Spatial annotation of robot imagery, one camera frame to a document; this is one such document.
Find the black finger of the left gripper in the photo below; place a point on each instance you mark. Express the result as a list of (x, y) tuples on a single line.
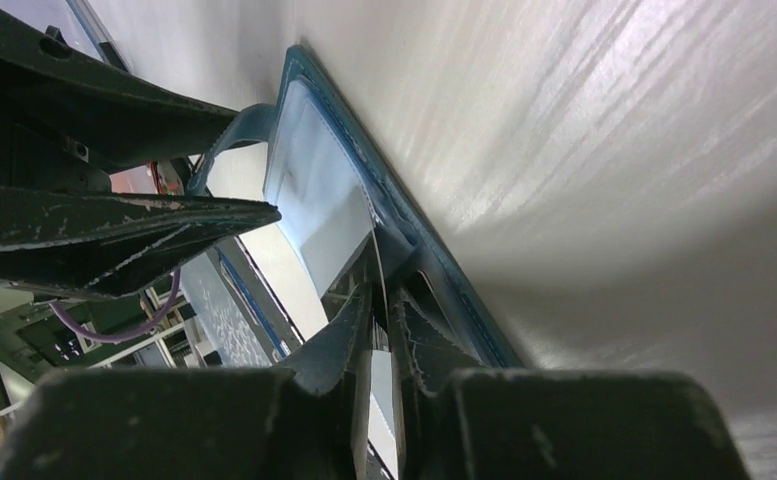
[(69, 122), (100, 246)]

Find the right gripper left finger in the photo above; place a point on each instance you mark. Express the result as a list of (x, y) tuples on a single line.
[(305, 417)]

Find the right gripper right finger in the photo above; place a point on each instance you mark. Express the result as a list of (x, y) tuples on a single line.
[(459, 419)]

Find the teal card holder wallet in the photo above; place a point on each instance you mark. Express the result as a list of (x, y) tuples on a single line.
[(335, 191)]

